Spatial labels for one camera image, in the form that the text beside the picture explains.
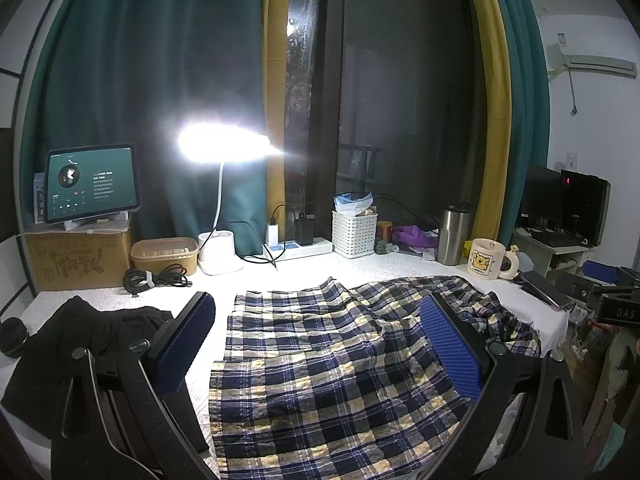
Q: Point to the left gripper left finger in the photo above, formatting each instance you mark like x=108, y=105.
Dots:
x=129, y=415

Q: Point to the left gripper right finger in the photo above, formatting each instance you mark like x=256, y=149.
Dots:
x=523, y=422

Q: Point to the blue yellow plaid pants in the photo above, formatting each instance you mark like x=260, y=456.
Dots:
x=334, y=382

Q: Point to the black tablet on table edge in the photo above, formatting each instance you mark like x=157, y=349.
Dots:
x=536, y=285

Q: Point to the black folded garment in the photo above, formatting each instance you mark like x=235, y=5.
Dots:
x=32, y=392

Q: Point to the black computer monitor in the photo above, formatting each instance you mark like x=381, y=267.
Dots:
x=564, y=208

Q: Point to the cream bear mug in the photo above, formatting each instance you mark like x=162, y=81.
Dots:
x=490, y=260

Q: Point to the black round lens cap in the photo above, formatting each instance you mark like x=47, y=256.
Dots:
x=13, y=337

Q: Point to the brown lidded food container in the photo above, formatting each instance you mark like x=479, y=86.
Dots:
x=157, y=254

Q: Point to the brown cardboard box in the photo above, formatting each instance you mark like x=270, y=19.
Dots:
x=66, y=261

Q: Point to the stainless steel tumbler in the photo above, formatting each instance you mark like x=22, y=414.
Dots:
x=454, y=228

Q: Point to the purple cloth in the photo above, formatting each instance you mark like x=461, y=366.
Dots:
x=413, y=236

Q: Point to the white power strip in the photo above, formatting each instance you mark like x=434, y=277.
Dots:
x=291, y=250

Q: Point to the yellow right curtain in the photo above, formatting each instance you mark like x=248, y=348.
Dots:
x=496, y=64

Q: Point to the yellow curtain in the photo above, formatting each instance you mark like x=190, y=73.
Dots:
x=496, y=64
x=274, y=59

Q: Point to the white phone charger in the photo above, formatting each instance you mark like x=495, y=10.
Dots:
x=273, y=233

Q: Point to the white air conditioner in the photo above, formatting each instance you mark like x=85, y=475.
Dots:
x=560, y=62

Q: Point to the tablet with green screen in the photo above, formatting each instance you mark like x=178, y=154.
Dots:
x=90, y=182

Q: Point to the small red yellow can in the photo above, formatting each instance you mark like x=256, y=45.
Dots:
x=383, y=230

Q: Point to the white perforated plastic basket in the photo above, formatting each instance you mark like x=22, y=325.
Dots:
x=353, y=237

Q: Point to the black power adapter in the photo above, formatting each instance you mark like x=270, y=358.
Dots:
x=304, y=230

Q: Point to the white desk lamp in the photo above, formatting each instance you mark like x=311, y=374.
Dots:
x=236, y=235

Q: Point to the teal left curtain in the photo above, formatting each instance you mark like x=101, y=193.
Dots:
x=135, y=72

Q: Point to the yellow left curtain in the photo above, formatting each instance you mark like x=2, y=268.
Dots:
x=274, y=59

